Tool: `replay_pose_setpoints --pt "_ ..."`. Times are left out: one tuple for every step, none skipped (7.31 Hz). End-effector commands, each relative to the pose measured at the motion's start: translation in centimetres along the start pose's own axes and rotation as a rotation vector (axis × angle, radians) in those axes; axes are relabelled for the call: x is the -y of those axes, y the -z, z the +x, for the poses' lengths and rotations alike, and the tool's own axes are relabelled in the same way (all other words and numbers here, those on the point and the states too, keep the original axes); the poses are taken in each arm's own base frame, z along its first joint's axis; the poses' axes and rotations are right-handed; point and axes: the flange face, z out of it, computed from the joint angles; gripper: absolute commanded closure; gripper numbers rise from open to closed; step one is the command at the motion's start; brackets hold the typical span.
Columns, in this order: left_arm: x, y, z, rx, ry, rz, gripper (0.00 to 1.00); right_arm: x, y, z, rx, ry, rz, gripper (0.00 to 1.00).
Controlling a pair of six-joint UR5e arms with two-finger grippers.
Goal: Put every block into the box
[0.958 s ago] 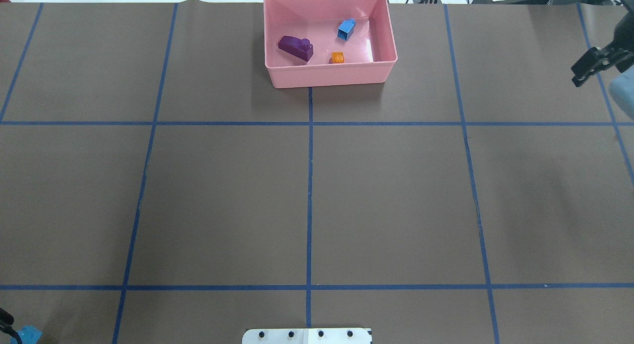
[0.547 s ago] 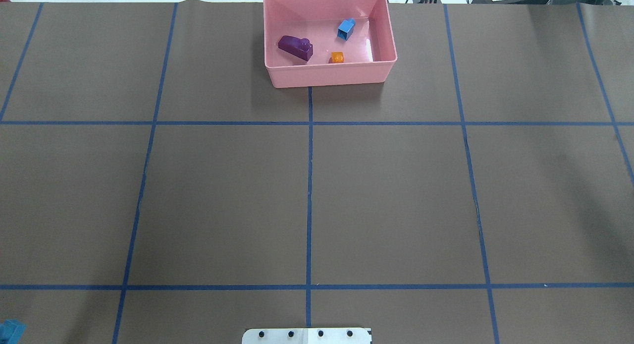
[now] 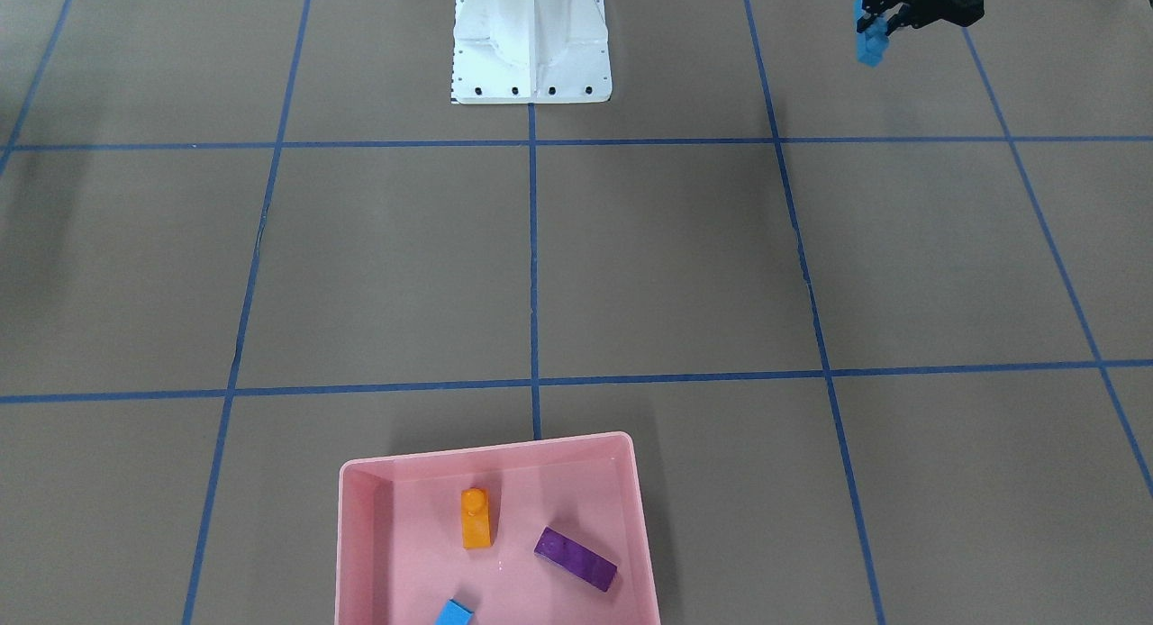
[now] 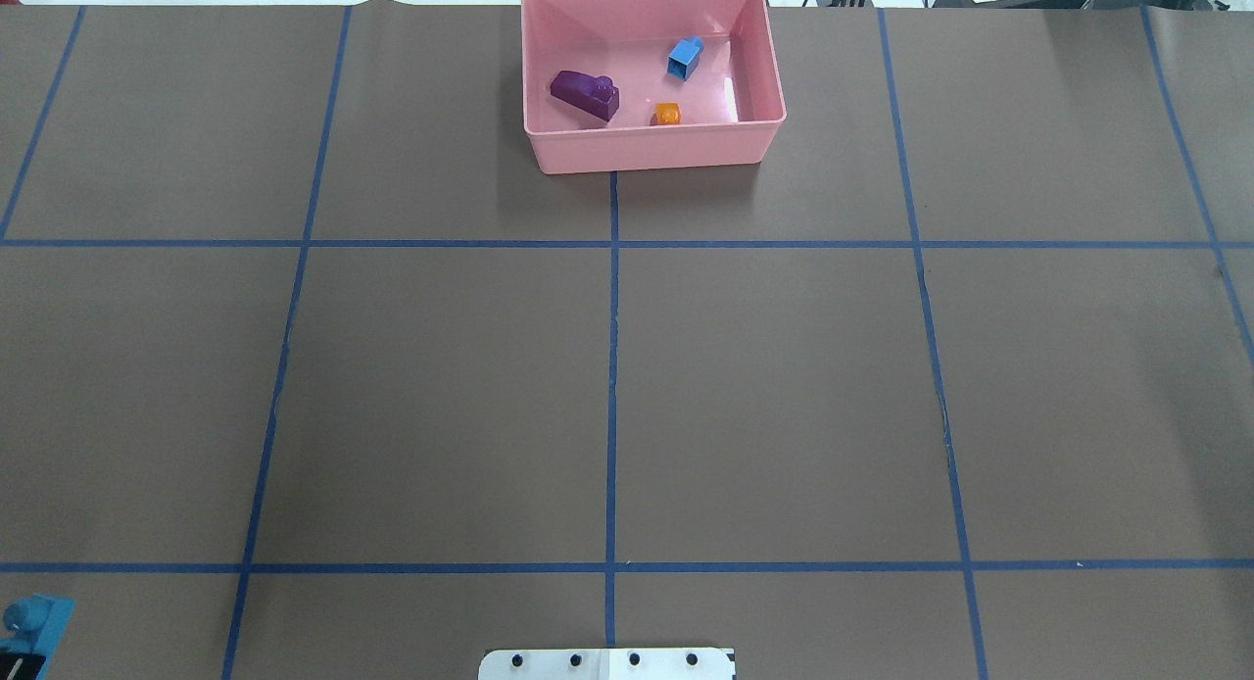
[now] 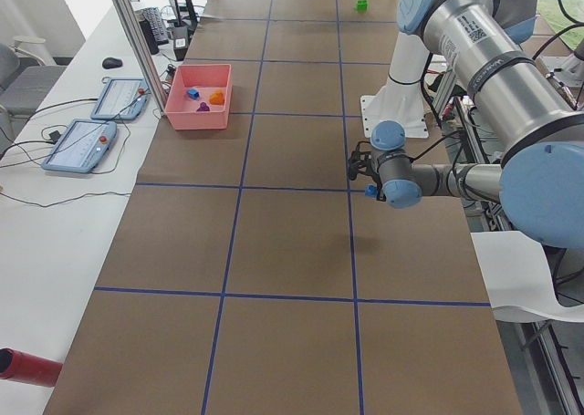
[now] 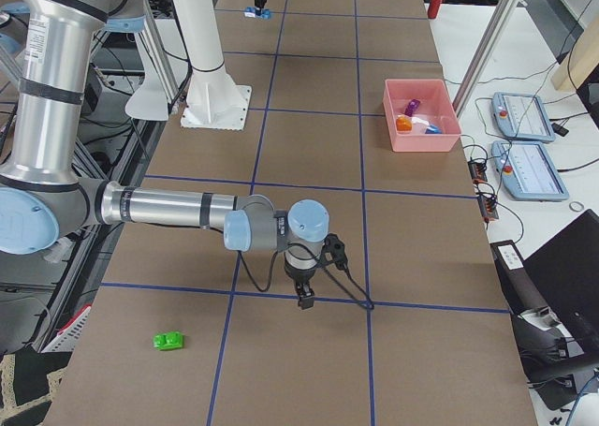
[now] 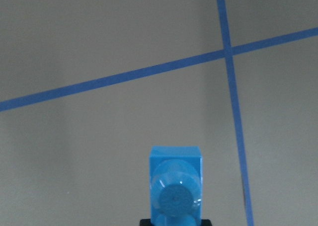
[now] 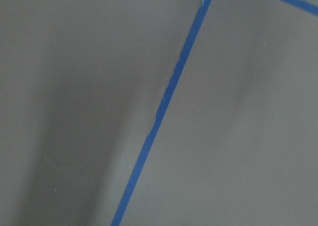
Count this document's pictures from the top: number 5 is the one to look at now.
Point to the white chair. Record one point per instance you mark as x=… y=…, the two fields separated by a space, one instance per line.
x=518 y=279

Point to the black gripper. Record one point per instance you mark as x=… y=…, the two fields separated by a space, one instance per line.
x=377 y=193

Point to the green block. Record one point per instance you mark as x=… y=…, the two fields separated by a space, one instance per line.
x=362 y=5

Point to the teach pendant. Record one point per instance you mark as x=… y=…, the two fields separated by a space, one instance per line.
x=82 y=146
x=122 y=99

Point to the purple block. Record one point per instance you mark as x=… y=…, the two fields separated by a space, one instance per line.
x=203 y=107

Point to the long blue studded block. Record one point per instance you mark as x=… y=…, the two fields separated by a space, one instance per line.
x=371 y=191

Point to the red cylinder bottle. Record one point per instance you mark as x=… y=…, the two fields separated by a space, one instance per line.
x=26 y=368

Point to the black computer mouse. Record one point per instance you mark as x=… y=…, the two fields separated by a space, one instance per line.
x=111 y=62

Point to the upper teach pendant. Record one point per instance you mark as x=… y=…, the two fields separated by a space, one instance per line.
x=122 y=99

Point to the small blue block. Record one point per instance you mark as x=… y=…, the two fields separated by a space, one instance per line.
x=193 y=93

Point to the orange block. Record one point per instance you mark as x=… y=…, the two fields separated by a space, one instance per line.
x=217 y=98

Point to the lower teach pendant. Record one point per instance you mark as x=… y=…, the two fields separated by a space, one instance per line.
x=82 y=146

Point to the black keyboard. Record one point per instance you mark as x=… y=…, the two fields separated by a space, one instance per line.
x=153 y=28

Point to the pink plastic box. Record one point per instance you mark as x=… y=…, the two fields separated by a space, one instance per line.
x=207 y=78

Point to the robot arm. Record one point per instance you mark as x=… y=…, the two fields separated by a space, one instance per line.
x=538 y=181

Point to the aluminium frame post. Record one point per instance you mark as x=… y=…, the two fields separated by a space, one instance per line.
x=132 y=29

